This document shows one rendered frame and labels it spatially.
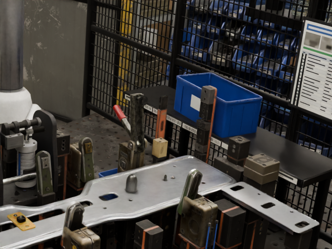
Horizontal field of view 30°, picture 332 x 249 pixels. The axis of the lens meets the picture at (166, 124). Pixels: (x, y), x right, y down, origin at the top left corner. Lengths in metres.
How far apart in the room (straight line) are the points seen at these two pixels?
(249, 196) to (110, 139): 1.19
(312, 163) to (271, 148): 0.15
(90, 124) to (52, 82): 1.56
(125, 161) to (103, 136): 0.97
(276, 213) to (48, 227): 0.62
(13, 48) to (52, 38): 2.31
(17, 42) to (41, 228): 0.81
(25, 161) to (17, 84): 0.51
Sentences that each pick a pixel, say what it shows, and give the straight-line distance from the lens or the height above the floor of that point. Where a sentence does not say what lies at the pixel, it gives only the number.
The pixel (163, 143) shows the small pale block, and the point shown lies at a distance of 1.92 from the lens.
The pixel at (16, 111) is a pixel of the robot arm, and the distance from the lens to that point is 2.20.
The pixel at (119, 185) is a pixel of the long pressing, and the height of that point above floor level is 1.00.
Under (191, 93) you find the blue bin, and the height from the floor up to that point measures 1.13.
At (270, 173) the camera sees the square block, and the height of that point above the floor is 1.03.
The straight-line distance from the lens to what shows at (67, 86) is 4.46.
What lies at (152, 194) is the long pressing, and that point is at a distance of 1.73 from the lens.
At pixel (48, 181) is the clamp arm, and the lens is 1.73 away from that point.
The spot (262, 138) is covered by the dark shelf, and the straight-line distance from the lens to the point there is 2.15.
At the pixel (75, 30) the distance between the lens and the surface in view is 4.31.
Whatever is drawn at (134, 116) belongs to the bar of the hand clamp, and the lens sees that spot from 1.85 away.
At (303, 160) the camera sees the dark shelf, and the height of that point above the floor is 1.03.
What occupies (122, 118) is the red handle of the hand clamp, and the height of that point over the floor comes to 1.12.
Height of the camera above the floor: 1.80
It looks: 21 degrees down
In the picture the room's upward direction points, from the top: 6 degrees clockwise
